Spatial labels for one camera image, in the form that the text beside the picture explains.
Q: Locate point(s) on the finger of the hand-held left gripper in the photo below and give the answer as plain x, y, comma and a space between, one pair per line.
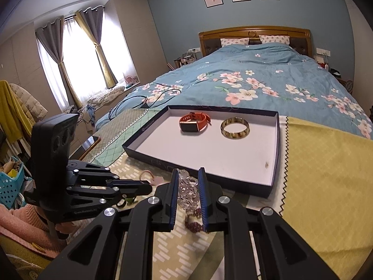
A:
93, 170
93, 197

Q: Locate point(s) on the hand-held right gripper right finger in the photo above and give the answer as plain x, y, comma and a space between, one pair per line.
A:
204, 198

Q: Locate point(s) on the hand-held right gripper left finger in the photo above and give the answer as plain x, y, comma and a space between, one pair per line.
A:
174, 198

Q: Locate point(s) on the dark blue cardboard tray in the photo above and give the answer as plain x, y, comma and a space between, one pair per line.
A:
233, 157

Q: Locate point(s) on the pile of clothes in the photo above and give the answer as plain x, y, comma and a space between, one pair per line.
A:
84, 115

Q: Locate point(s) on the beige padded jacket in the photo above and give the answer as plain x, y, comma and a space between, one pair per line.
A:
32, 102

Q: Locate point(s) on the patchwork printed cloth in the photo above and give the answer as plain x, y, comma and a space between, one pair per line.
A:
180, 253

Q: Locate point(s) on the blue plastic basket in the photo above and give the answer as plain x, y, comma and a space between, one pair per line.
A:
8, 186

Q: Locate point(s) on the yellow garment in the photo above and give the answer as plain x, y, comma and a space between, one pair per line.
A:
11, 108

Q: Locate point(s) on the amber bangle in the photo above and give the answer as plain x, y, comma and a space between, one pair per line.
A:
234, 136

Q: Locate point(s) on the orange smartwatch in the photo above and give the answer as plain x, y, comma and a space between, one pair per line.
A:
184, 126

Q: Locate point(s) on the pink knitted sweater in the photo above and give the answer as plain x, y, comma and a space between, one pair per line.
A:
17, 224

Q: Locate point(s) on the black charger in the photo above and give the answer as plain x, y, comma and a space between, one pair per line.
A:
144, 104

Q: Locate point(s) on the small pink fan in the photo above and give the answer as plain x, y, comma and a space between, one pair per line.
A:
129, 80

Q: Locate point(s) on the grey and yellow curtain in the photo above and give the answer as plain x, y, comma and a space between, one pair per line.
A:
51, 43
93, 26

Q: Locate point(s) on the yellow cloth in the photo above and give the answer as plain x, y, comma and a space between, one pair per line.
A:
320, 180

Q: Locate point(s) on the blue floral duvet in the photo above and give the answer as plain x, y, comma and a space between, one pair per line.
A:
233, 64

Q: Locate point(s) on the cosmetics on nightstand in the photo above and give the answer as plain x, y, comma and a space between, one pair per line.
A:
186, 59

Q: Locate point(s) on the white dotted pillow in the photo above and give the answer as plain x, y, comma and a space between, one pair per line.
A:
274, 39
234, 41

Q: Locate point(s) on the wooden headboard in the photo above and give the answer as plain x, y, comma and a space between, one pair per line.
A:
253, 30

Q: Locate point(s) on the red box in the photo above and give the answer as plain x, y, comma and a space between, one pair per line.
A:
320, 61

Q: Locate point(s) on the white wall socket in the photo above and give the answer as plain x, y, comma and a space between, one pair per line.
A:
193, 50
323, 52

